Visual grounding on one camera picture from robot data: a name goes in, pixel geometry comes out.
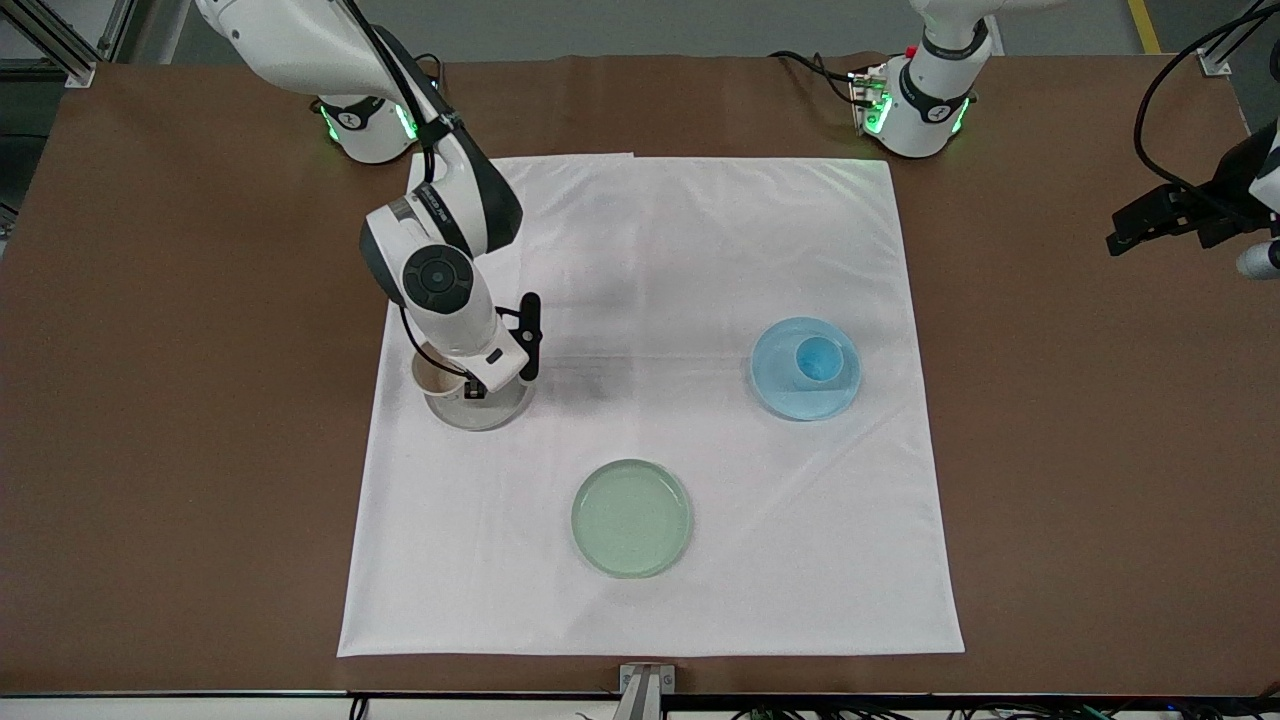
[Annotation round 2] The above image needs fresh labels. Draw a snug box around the white mug with black handle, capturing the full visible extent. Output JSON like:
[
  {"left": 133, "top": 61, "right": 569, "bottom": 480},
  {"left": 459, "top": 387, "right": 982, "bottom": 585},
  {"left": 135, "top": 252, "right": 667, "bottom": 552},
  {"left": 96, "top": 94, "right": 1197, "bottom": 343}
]
[{"left": 411, "top": 341, "right": 477, "bottom": 402}]

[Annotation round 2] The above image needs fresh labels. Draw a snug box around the small blue cup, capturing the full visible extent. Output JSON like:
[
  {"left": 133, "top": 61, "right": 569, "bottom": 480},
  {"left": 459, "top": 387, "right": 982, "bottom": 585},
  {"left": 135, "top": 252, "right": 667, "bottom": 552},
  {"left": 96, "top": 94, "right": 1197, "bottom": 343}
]
[{"left": 794, "top": 336, "right": 844, "bottom": 385}]

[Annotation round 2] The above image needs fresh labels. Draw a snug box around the gray round plate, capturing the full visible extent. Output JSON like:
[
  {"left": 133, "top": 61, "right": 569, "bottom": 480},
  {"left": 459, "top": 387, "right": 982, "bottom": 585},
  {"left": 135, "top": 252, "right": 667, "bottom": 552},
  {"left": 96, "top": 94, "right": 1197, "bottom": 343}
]
[{"left": 424, "top": 372, "right": 535, "bottom": 433}]

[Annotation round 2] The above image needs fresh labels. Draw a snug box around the green round plate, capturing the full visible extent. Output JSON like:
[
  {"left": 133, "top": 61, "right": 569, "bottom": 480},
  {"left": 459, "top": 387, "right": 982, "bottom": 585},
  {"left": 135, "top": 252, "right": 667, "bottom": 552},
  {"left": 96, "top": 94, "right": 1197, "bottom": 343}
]
[{"left": 570, "top": 458, "right": 695, "bottom": 580}]

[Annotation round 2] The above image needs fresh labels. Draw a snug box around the blue round plate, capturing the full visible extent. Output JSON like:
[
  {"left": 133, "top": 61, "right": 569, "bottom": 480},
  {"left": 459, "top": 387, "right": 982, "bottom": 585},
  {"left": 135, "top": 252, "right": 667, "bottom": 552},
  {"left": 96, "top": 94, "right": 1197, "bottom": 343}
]
[{"left": 749, "top": 316, "right": 864, "bottom": 423}]

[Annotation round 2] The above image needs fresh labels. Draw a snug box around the yellow floor tape strip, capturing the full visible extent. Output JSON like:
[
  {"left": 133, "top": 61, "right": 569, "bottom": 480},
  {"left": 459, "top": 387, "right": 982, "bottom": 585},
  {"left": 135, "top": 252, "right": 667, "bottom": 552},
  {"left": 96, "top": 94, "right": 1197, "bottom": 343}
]
[{"left": 1127, "top": 0, "right": 1162, "bottom": 55}]

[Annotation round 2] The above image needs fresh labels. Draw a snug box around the white square cloth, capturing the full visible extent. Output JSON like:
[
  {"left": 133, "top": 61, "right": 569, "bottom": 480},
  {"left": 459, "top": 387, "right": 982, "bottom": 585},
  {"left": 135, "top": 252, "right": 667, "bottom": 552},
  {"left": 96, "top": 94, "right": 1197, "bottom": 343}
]
[{"left": 337, "top": 152, "right": 966, "bottom": 659}]

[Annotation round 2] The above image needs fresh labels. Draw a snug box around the brown table cover sheet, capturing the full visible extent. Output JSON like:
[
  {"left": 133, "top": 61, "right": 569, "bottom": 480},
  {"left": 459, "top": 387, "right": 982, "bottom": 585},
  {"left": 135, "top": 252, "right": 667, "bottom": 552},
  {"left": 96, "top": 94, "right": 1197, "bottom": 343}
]
[{"left": 0, "top": 52, "right": 1280, "bottom": 697}]

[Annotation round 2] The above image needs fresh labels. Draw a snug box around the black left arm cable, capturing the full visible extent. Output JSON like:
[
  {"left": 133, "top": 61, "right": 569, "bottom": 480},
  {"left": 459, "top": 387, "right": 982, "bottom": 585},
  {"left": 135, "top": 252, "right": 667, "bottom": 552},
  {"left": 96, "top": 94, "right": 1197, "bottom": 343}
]
[{"left": 1133, "top": 3, "right": 1280, "bottom": 196}]

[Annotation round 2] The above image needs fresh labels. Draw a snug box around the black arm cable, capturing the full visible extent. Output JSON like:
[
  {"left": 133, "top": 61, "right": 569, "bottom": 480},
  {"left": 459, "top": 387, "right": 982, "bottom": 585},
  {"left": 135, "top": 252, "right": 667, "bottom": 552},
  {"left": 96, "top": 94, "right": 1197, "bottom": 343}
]
[
  {"left": 1133, "top": 3, "right": 1280, "bottom": 196},
  {"left": 343, "top": 0, "right": 463, "bottom": 186}
]

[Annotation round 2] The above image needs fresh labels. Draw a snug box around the aluminium frame profile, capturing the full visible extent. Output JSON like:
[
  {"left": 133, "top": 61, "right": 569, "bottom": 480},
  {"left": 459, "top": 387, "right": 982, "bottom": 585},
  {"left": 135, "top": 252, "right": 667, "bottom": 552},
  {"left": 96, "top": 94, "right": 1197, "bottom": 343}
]
[
  {"left": 1193, "top": 0, "right": 1263, "bottom": 78},
  {"left": 0, "top": 0, "right": 138, "bottom": 90}
]

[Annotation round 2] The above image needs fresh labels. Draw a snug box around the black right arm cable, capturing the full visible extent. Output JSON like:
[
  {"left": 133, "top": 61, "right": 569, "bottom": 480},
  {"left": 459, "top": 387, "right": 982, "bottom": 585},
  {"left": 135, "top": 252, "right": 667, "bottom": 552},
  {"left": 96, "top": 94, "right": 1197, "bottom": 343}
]
[{"left": 343, "top": 0, "right": 463, "bottom": 186}]

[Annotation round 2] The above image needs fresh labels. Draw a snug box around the silver table edge bracket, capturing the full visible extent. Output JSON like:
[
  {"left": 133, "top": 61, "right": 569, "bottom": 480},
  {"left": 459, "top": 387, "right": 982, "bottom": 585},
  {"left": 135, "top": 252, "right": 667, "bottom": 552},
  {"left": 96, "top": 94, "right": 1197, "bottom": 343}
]
[{"left": 617, "top": 662, "right": 677, "bottom": 720}]

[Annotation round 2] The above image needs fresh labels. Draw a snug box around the black left base cable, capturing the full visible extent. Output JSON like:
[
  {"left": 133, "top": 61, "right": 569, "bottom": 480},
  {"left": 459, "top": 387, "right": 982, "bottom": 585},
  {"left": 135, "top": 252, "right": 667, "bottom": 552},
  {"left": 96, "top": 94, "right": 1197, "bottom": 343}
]
[{"left": 767, "top": 49, "right": 863, "bottom": 107}]

